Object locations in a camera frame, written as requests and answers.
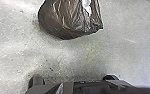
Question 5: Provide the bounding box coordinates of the black plastic trash bag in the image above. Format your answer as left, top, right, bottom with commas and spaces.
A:
37, 0, 104, 41

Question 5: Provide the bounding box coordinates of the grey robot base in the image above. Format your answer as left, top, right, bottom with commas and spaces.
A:
24, 73, 150, 94

